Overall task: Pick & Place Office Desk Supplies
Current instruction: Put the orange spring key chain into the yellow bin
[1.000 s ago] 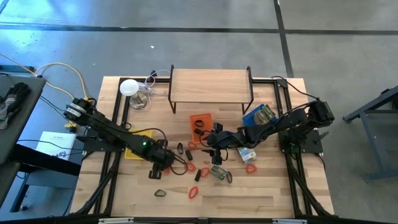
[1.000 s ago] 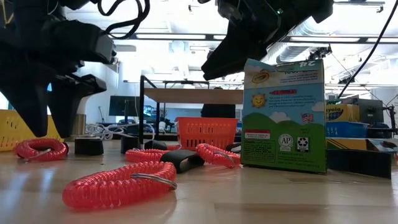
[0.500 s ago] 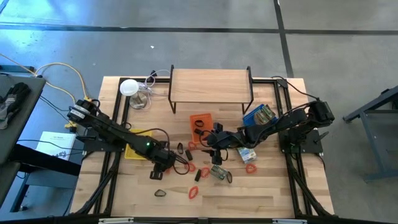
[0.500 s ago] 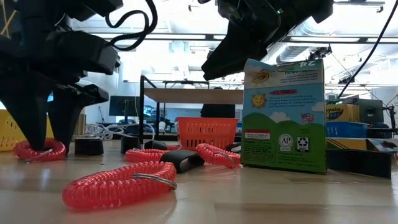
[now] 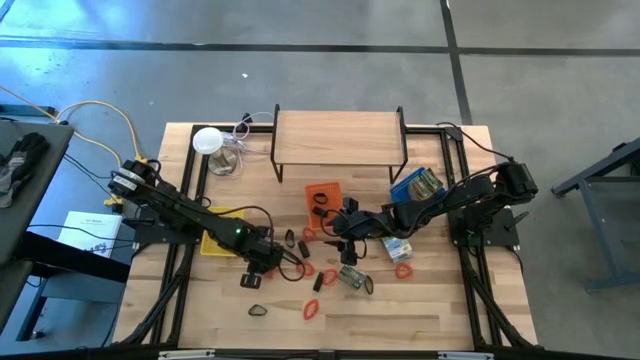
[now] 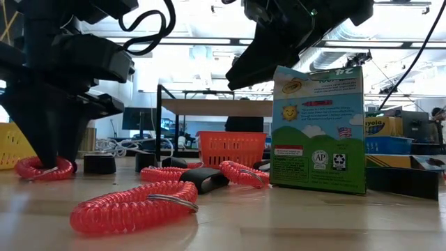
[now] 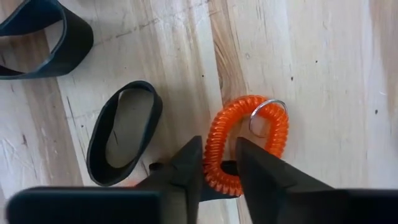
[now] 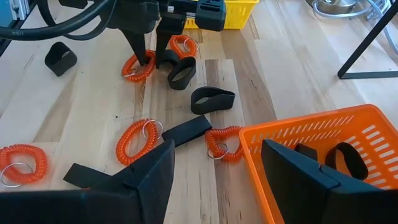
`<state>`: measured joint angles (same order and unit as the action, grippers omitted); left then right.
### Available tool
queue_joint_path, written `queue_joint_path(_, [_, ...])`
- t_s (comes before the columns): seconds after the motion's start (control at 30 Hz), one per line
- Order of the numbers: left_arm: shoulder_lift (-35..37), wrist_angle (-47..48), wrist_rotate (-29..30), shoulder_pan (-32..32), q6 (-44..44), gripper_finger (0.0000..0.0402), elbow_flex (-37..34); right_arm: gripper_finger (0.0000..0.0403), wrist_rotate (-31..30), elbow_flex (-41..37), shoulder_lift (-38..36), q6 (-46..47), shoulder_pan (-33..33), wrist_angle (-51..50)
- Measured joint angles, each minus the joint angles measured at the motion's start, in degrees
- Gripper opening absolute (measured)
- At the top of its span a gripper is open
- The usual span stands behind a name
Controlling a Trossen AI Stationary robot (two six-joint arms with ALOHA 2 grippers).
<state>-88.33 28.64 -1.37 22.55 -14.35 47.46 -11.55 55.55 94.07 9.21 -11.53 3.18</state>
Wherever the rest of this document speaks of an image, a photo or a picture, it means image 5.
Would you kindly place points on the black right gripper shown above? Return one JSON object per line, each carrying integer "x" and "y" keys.
{"x": 362, "y": 225}

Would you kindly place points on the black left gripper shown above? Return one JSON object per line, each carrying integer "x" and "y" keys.
{"x": 267, "y": 257}

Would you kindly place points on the orange spiral wrist coil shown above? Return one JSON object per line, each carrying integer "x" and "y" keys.
{"x": 398, "y": 271}
{"x": 270, "y": 274}
{"x": 306, "y": 311}
{"x": 301, "y": 270}
{"x": 325, "y": 277}
{"x": 305, "y": 235}

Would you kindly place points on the small clear-wrapped pack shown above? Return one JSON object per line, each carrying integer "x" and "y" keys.
{"x": 351, "y": 276}

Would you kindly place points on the small green blue cardboard box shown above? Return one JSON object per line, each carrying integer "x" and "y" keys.
{"x": 397, "y": 248}
{"x": 417, "y": 192}

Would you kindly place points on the colourful cardboard box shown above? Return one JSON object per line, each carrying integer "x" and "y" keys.
{"x": 430, "y": 180}

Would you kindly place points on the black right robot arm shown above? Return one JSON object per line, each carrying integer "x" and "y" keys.
{"x": 440, "y": 202}

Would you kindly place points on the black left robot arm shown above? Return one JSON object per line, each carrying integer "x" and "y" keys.
{"x": 180, "y": 205}

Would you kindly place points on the wooden desk shelf riser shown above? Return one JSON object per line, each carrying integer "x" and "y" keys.
{"x": 337, "y": 137}

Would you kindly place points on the orange plastic basket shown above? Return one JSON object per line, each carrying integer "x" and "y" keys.
{"x": 330, "y": 192}

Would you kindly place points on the yellow plastic basket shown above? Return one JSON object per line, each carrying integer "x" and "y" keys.
{"x": 210, "y": 247}

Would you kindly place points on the blue plastic basket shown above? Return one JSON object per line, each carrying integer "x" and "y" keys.
{"x": 399, "y": 190}

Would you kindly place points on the small black plug adapter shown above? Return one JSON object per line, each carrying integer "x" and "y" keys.
{"x": 246, "y": 119}

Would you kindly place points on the white mushroom table lamp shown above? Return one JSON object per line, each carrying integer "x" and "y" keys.
{"x": 207, "y": 140}

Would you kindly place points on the white paper booklet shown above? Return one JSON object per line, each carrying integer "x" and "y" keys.
{"x": 87, "y": 222}

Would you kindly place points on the dark grey side table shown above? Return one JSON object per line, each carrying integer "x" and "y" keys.
{"x": 57, "y": 165}

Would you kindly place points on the blue-grey metal table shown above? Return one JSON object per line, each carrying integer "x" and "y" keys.
{"x": 600, "y": 240}

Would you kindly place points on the black grey work glove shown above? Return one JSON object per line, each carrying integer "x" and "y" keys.
{"x": 27, "y": 150}

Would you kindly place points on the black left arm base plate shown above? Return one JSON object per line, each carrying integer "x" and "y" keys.
{"x": 160, "y": 236}

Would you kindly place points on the white metal bracket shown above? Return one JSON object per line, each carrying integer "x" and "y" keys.
{"x": 186, "y": 354}
{"x": 465, "y": 355}

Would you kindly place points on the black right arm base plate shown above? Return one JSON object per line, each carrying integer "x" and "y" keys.
{"x": 490, "y": 230}

